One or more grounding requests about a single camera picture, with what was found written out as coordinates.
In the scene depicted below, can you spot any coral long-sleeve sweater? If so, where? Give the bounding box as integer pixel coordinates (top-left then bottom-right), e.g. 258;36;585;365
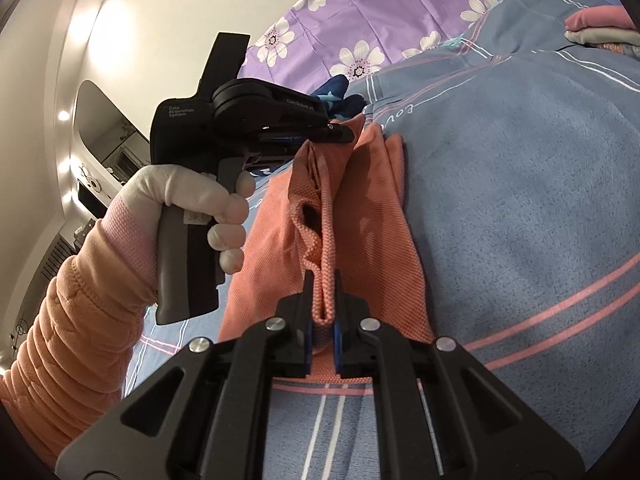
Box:
218;115;434;384

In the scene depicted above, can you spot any left forearm orange sleeve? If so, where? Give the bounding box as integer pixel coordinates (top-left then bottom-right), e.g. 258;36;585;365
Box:
1;226;156;468

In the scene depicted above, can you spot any pink folded clothes stack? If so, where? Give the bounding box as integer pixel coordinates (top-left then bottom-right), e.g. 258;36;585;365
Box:
564;6;640;60

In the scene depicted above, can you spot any left hand white glove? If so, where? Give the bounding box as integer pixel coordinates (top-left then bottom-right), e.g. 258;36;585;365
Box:
100;165;256;289

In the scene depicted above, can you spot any navy star fleece garment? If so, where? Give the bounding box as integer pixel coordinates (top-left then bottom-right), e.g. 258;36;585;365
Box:
310;74;367;122

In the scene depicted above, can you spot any purple floral pillow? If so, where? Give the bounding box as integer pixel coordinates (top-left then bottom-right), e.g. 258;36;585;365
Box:
241;0;500;93

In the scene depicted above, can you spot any blue plaid bed sheet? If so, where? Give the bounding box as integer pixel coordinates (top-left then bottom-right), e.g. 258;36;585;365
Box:
121;0;640;480

